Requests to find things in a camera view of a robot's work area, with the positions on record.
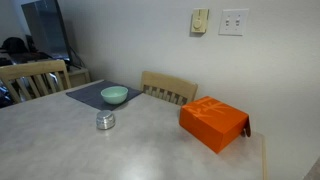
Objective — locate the shiny silver metal tin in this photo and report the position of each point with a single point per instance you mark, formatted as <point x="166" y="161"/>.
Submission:
<point x="105" y="120"/>

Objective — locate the light wooden chair back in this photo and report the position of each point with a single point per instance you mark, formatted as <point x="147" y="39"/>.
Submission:
<point x="169" y="88"/>

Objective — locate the light wooden chair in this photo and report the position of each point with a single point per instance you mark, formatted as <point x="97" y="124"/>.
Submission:
<point x="169" y="88"/>
<point x="36" y="79"/>

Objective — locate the mint green bowl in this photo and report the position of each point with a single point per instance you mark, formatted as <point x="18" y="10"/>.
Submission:
<point x="114" y="95"/>

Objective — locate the orange cardboard box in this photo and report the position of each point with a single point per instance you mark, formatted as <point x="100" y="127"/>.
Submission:
<point x="213" y="122"/>

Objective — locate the dark grey placemat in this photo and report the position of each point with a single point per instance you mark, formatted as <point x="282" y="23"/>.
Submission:
<point x="91" y="95"/>

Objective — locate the wooden side cabinet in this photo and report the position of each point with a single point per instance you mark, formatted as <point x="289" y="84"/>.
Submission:
<point x="78" y="77"/>

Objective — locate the dark leaning panel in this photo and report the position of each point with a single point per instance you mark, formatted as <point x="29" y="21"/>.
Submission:
<point x="46" y="25"/>

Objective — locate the light wooden chair left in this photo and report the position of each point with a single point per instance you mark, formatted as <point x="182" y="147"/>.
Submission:
<point x="36" y="79"/>

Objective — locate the cream wall thermostat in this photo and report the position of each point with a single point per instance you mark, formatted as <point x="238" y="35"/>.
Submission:
<point x="199" y="20"/>

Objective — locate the white double light switch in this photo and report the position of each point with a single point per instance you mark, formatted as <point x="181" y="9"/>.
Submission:
<point x="233" y="22"/>

